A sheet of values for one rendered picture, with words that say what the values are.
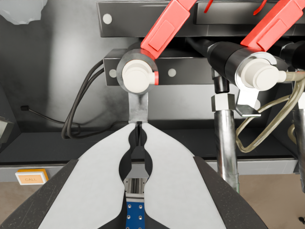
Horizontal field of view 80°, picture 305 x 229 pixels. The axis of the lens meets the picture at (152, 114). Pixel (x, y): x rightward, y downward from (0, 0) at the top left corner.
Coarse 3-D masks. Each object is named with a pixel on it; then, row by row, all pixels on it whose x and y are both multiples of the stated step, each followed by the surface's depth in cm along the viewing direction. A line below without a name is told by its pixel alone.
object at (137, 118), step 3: (129, 114) 14; (132, 114) 14; (135, 114) 14; (138, 114) 14; (141, 114) 14; (144, 114) 14; (147, 114) 14; (129, 117) 13; (132, 117) 13; (135, 117) 13; (138, 117) 13; (141, 117) 13; (144, 117) 13; (147, 117) 13; (129, 120) 13; (132, 120) 13; (135, 120) 13; (138, 120) 13; (141, 120) 13; (144, 120) 13; (147, 120) 13; (129, 123) 13; (138, 123) 13; (141, 123) 13
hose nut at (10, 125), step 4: (0, 116) 13; (0, 120) 13; (4, 120) 13; (0, 124) 12; (4, 124) 13; (8, 124) 13; (12, 124) 13; (0, 128) 12; (4, 128) 13; (8, 128) 13; (12, 128) 14; (0, 132) 12; (4, 132) 13; (8, 132) 13; (0, 136) 13; (4, 136) 13; (8, 136) 14; (0, 140) 13; (4, 140) 13
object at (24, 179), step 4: (44, 172) 36; (20, 176) 35; (24, 176) 35; (28, 176) 35; (32, 176) 35; (36, 176) 35; (40, 176) 35; (20, 180) 35; (24, 180) 35; (28, 180) 35; (32, 180) 35; (36, 180) 35; (40, 180) 35
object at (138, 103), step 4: (128, 96) 13; (132, 96) 13; (136, 96) 13; (140, 96) 13; (144, 96) 13; (132, 100) 13; (136, 100) 13; (140, 100) 13; (144, 100) 13; (132, 104) 13; (136, 104) 13; (140, 104) 13; (144, 104) 13; (132, 108) 14; (136, 108) 14; (140, 108) 14; (144, 108) 14; (132, 112) 14; (136, 112) 14; (140, 112) 14; (144, 112) 14
